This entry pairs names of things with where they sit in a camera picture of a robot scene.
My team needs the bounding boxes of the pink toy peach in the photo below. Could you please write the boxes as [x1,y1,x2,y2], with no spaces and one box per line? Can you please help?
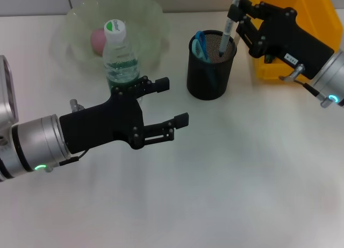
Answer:
[90,28,107,55]

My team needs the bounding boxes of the translucent green fruit bowl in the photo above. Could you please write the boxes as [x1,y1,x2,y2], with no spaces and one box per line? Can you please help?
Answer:
[51,0,171,78]

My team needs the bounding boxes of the blue scissors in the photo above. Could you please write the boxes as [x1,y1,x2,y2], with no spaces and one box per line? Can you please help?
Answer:
[191,30,219,89]

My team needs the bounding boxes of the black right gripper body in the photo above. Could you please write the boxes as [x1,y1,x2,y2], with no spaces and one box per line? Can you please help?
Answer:
[248,2,336,81]

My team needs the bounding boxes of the clear green-label water bottle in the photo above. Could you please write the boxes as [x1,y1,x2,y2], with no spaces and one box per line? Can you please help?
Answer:
[102,18,142,98]

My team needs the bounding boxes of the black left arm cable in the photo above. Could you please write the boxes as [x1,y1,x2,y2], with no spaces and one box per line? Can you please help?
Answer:
[44,150,90,174]

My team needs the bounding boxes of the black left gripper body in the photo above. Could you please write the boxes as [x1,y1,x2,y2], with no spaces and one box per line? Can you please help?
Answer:
[59,86,145,155]

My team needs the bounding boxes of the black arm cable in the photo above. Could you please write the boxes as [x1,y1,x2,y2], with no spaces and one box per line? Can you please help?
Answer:
[278,64,340,109]
[44,150,90,174]

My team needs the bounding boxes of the yellow plastic bin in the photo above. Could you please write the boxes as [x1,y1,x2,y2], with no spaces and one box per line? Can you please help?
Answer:
[243,0,344,81]

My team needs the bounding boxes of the black mesh pen holder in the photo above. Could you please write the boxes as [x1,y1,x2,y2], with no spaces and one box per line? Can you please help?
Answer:
[187,30,239,101]

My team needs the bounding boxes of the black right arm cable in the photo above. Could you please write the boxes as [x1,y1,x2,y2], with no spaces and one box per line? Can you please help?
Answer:
[278,64,340,109]

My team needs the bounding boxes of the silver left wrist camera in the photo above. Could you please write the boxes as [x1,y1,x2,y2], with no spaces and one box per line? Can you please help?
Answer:
[0,55,19,128]

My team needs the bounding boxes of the silver pen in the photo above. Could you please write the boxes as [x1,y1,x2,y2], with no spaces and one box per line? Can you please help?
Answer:
[218,0,245,58]

